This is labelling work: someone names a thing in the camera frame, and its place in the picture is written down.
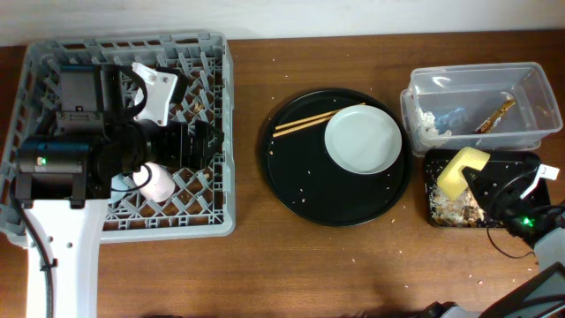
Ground pink plastic cup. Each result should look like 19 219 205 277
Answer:
132 163 176 203

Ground yellow bowl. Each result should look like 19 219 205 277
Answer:
437 147 491 201

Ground white round plate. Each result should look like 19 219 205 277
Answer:
324 104 403 175

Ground clear plastic waste bin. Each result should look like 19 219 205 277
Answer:
400 62 563 157

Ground crumpled white tissue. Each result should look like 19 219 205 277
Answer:
417 108 452 143

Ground peanut shell food scraps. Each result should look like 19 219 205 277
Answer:
429 185 485 227

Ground black rectangular waste bin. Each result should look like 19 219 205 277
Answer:
422 148 552 230

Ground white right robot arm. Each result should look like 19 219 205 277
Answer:
422 149 564 317

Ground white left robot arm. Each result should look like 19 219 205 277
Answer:
10 120 224 317

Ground grey dishwasher rack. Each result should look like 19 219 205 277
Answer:
1 32 236 247

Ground light blue cup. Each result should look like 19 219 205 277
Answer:
109 174 131 204

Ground round black tray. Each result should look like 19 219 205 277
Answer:
260 88 414 227

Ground brown snack wrapper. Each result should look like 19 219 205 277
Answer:
474 100 516 134

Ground wooden chopstick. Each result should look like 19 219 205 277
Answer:
273 116 332 138
275 106 350 131

